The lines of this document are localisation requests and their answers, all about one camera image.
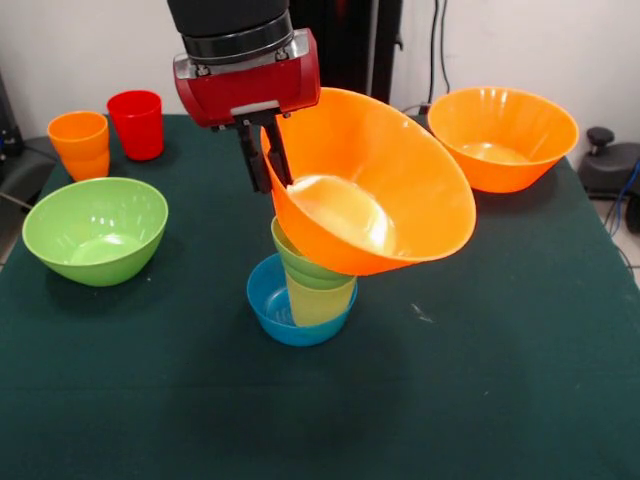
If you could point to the large orange bowl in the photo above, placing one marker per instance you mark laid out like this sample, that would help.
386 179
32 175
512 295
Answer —
502 130
375 150

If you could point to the dark equipment rack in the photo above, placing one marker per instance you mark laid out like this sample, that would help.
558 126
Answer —
7 140

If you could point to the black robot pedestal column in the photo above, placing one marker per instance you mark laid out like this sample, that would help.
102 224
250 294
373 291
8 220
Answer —
350 40

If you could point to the black pedestal foot with knob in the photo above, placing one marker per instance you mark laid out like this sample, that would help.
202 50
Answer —
612 160

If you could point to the small green bowl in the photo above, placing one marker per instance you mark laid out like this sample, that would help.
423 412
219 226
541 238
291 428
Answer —
295 265

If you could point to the dark green table cloth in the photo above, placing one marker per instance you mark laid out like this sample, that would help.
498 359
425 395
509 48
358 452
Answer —
300 400

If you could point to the large green bowl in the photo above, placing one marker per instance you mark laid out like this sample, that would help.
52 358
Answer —
95 235

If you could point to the yellow cup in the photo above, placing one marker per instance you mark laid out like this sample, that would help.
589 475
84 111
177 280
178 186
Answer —
320 307

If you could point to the orange cup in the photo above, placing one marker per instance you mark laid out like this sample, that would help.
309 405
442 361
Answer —
80 145

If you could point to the blue bowl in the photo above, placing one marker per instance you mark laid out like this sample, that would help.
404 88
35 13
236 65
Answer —
272 320

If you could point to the red cup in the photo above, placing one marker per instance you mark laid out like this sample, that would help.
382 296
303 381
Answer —
136 125

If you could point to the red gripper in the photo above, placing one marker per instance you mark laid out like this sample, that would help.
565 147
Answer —
245 90

